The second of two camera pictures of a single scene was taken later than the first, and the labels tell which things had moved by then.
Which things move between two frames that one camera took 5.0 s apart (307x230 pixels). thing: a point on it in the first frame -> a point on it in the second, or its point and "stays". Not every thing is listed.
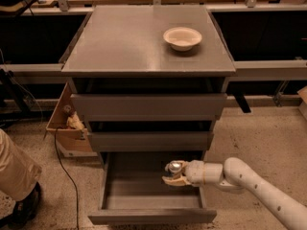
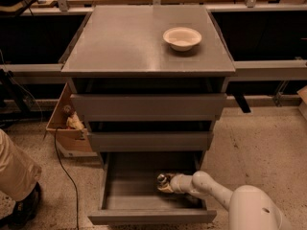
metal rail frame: (292, 68) stays
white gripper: (194, 172) -> (177, 183)
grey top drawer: (149, 106) stays
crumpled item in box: (75, 122) stays
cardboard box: (69, 127) stays
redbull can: (175, 168) -> (161, 180)
